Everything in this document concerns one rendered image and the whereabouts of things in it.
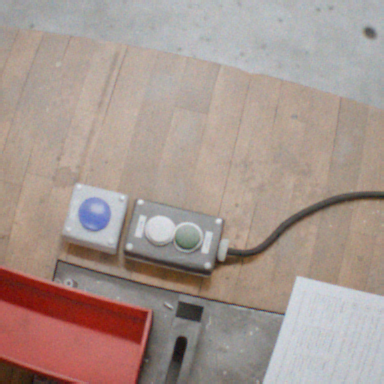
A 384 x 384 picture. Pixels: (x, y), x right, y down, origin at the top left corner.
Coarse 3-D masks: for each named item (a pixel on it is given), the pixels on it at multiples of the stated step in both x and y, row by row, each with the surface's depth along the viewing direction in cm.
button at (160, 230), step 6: (150, 222) 134; (156, 222) 134; (162, 222) 134; (168, 222) 134; (150, 228) 133; (156, 228) 133; (162, 228) 133; (168, 228) 134; (150, 234) 133; (156, 234) 133; (162, 234) 133; (168, 234) 133; (156, 240) 133; (162, 240) 133; (168, 240) 134
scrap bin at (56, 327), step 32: (0, 288) 134; (32, 288) 134; (64, 288) 129; (0, 320) 132; (32, 320) 133; (64, 320) 133; (96, 320) 133; (128, 320) 133; (0, 352) 131; (32, 352) 131; (64, 352) 132; (96, 352) 132; (128, 352) 132
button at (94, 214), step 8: (88, 200) 134; (96, 200) 134; (104, 200) 135; (80, 208) 134; (88, 208) 134; (96, 208) 134; (104, 208) 134; (80, 216) 134; (88, 216) 134; (96, 216) 134; (104, 216) 134; (88, 224) 133; (96, 224) 133; (104, 224) 134
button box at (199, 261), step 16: (352, 192) 139; (368, 192) 139; (144, 208) 135; (160, 208) 135; (176, 208) 135; (304, 208) 138; (320, 208) 138; (144, 224) 134; (176, 224) 135; (192, 224) 134; (208, 224) 135; (288, 224) 137; (128, 240) 134; (144, 240) 134; (208, 240) 134; (224, 240) 135; (272, 240) 136; (128, 256) 135; (144, 256) 133; (160, 256) 133; (176, 256) 133; (192, 256) 133; (208, 256) 133; (224, 256) 134; (240, 256) 135; (192, 272) 135; (208, 272) 133
